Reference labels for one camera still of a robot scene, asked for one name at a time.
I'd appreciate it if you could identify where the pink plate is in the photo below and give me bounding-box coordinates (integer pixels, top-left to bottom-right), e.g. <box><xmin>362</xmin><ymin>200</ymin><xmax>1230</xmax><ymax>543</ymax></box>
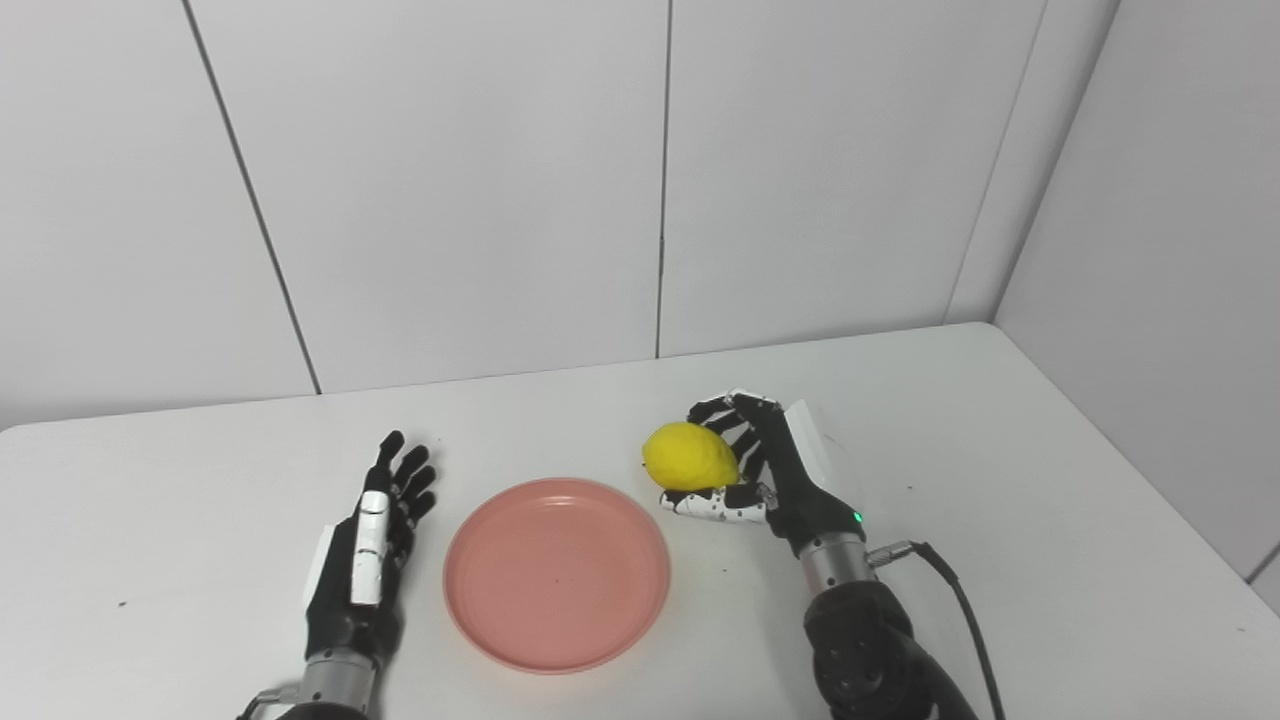
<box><xmin>443</xmin><ymin>477</ymin><xmax>672</xmax><ymax>675</ymax></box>

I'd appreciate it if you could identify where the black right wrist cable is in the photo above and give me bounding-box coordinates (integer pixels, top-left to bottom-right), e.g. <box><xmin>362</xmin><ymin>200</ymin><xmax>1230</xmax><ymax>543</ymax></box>
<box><xmin>866</xmin><ymin>540</ymin><xmax>1009</xmax><ymax>720</ymax></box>

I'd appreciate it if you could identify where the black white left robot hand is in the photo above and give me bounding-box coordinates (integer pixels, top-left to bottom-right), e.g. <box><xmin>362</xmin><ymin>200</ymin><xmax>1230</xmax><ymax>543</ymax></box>
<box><xmin>303</xmin><ymin>431</ymin><xmax>439</xmax><ymax>663</ymax></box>

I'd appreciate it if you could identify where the yellow lemon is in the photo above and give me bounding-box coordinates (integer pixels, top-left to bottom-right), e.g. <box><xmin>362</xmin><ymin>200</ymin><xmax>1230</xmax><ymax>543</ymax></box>
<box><xmin>641</xmin><ymin>421</ymin><xmax>741</xmax><ymax>493</ymax></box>

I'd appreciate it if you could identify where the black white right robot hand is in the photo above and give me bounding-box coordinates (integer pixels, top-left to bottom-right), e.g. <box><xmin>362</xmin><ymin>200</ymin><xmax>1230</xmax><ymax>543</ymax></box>
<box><xmin>660</xmin><ymin>390</ymin><xmax>869</xmax><ymax>557</ymax></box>

